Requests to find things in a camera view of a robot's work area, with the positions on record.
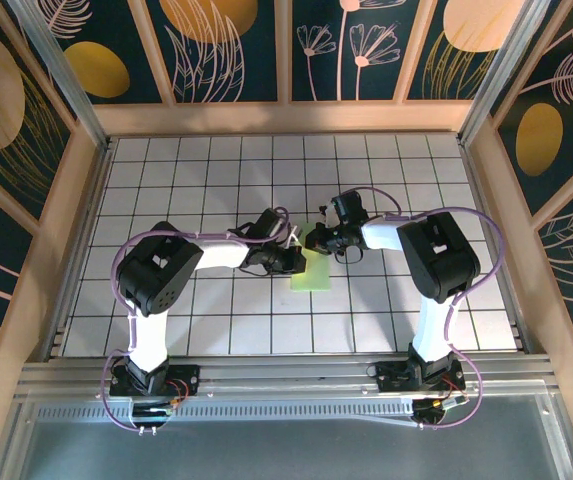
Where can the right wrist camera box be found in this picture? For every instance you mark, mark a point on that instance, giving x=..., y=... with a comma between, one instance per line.
x=350, y=207

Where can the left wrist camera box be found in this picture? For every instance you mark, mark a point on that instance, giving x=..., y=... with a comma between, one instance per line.
x=270, y=222

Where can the grey metal panel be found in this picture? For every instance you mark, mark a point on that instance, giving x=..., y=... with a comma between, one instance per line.
x=286, y=452

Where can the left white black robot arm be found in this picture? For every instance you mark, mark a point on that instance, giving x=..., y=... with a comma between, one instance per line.
x=148, y=335

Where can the aluminium corner post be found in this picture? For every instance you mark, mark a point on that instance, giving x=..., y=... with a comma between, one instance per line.
x=503, y=75
x=61, y=75

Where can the white grid mat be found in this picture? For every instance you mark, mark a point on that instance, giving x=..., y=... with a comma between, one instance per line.
x=276, y=330

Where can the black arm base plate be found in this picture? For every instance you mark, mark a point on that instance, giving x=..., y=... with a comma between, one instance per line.
x=391, y=380
x=186, y=375

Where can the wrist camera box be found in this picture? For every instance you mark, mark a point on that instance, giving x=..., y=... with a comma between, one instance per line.
x=270, y=222
x=350, y=207

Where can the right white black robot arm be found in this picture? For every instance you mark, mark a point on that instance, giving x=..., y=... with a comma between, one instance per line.
x=433, y=330

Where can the aluminium extrusion rail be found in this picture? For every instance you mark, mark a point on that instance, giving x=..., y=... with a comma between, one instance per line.
x=286, y=372

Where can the small black electronics module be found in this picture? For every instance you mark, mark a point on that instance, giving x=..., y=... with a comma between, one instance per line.
x=151, y=411
x=431, y=407

